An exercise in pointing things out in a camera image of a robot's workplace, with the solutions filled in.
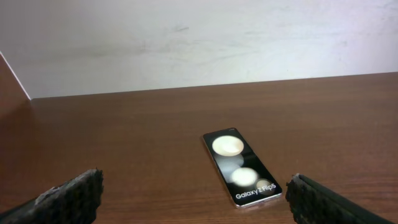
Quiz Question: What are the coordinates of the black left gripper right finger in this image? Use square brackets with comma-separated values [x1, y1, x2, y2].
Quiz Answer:
[285, 174, 392, 224]

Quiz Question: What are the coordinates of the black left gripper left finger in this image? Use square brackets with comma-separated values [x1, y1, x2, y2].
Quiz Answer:
[1, 169, 104, 224]

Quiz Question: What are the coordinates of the black Galaxy flip phone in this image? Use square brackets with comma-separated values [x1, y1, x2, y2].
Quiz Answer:
[202, 128, 282, 208]

